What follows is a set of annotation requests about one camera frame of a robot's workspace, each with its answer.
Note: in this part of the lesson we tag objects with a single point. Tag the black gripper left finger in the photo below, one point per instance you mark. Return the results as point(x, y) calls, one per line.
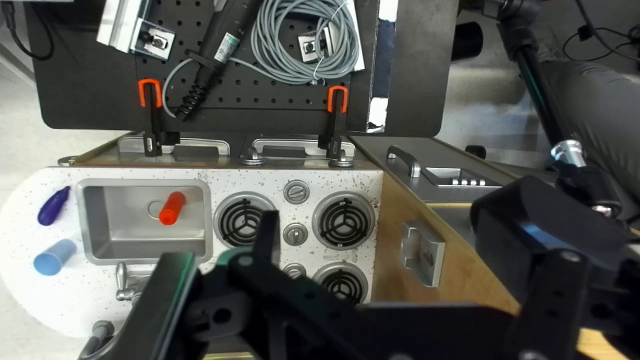
point(268, 233)

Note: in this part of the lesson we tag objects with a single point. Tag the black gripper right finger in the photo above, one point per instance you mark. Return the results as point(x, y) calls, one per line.
point(546, 220)

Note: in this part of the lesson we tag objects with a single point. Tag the purple plastic eggplant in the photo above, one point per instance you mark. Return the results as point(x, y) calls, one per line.
point(53, 204)

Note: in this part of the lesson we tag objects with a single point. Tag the silver stove knob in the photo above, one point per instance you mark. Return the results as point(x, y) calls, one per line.
point(295, 234)
point(295, 271)
point(296, 193)

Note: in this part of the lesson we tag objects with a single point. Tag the black coil stove burner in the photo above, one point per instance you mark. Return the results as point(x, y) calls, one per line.
point(342, 284)
point(342, 220)
point(236, 223)

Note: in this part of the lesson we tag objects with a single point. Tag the red plastic cup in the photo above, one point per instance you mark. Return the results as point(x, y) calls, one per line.
point(172, 206)

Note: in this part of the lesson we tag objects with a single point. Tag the silver door latch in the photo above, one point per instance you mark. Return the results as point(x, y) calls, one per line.
point(423, 255)

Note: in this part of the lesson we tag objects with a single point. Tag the silver toy sink basin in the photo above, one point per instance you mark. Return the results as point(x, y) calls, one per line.
point(132, 234)

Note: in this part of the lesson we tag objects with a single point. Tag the silver toy faucet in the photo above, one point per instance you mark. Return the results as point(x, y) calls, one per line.
point(125, 283)

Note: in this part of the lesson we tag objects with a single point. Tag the white tape label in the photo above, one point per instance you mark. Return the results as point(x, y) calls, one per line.
point(376, 113)

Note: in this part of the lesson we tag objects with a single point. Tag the light blue plastic cup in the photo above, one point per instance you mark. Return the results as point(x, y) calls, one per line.
point(55, 257)

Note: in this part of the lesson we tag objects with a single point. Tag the white flat strip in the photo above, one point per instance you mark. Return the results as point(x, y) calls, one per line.
point(357, 36)

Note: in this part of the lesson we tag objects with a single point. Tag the black perforated mounting board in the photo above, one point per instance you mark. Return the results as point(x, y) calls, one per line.
point(100, 87)

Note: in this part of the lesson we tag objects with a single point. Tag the aluminium extrusion bar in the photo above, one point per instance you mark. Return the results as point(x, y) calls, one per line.
point(121, 26)

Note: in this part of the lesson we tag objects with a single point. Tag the black camera tripod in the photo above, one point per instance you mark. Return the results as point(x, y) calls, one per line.
point(533, 72)

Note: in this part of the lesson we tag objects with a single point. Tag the small metal bracket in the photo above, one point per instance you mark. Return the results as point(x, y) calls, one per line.
point(312, 44)
point(155, 41)

